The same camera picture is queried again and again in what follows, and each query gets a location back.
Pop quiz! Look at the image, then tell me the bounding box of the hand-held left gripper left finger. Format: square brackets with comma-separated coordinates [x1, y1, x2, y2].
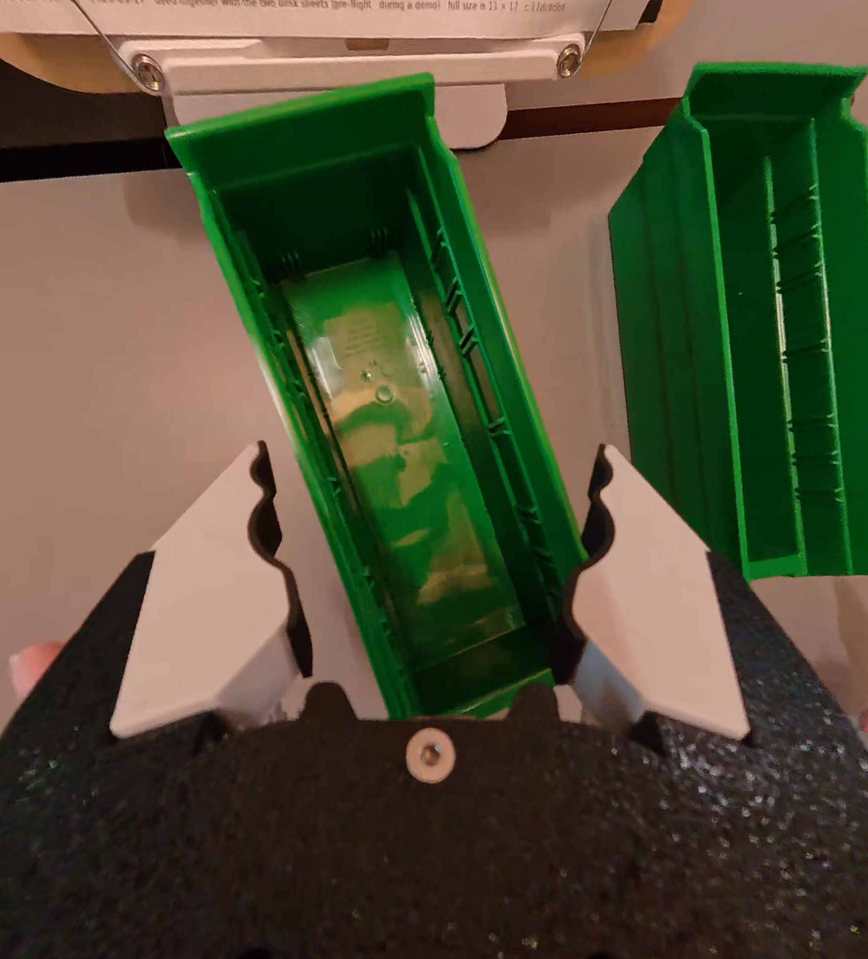
[108, 441, 315, 740]

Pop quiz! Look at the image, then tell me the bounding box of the green plastic bin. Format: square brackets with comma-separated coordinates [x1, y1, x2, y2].
[608, 62, 868, 583]
[164, 72, 588, 722]

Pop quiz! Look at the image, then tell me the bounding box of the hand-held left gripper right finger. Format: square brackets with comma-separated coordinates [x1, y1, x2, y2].
[550, 444, 751, 743]

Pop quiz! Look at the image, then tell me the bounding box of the grey desk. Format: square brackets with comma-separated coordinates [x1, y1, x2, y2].
[0, 97, 868, 825]

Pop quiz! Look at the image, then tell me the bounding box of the instruction sheet on wooden board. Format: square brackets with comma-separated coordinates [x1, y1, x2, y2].
[0, 0, 693, 94]

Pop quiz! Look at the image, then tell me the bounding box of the printed instruction sheet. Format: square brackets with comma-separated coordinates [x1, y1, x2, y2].
[0, 0, 663, 38]

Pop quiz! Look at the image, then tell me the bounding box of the white clipboard stand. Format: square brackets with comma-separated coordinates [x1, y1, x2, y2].
[115, 31, 586, 151]

